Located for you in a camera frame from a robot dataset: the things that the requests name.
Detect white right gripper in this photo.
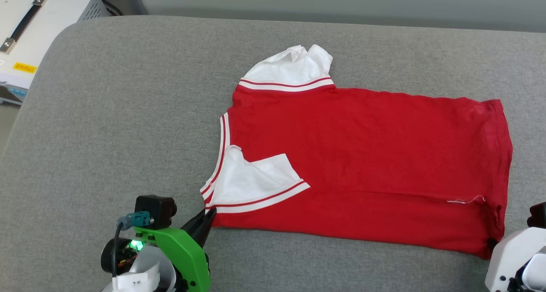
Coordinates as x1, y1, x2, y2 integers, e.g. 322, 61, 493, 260
485, 227, 546, 292

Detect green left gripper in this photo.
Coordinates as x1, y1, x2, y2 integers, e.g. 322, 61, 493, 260
134, 207, 217, 292

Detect red and white shirt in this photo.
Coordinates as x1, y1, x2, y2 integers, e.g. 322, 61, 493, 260
200, 44, 513, 260

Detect white metal equipment box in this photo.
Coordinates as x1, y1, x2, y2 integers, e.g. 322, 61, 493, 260
0, 0, 112, 107

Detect left arm teal plug cable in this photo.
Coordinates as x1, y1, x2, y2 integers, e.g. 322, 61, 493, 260
112, 211, 153, 280

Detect black strap box handle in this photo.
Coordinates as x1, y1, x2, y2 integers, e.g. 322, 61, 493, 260
0, 0, 49, 55

